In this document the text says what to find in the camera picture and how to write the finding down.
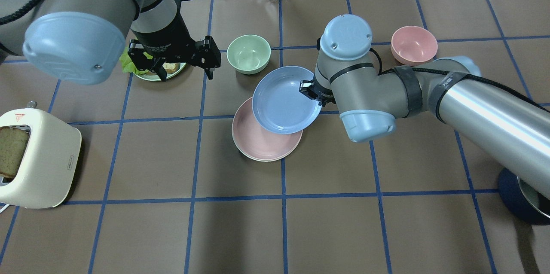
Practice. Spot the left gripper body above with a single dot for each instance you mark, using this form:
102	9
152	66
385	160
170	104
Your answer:
165	35

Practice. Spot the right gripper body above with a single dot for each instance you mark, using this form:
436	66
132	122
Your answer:
310	90

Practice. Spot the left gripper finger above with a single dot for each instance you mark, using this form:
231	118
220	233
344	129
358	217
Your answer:
156	67
209	71

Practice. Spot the blue plate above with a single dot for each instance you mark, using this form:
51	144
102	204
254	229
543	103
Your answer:
279	106

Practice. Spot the pink plate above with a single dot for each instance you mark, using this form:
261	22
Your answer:
257	143

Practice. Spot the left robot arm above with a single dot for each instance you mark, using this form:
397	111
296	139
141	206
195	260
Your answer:
81	41

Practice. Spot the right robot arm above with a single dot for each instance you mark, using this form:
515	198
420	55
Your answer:
508	125

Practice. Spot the bread slice on plate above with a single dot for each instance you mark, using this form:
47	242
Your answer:
170	68

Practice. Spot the green plate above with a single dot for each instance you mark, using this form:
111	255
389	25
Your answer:
154	78

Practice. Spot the green lettuce leaf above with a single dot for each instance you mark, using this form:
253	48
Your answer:
128	66

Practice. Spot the green bowl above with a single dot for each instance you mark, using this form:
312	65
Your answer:
249	54

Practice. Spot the pink bowl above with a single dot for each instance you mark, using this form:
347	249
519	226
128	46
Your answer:
413	45

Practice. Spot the white toaster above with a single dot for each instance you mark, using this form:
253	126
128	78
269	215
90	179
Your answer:
47	169

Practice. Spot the toast slice in toaster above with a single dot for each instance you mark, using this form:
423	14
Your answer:
13	143

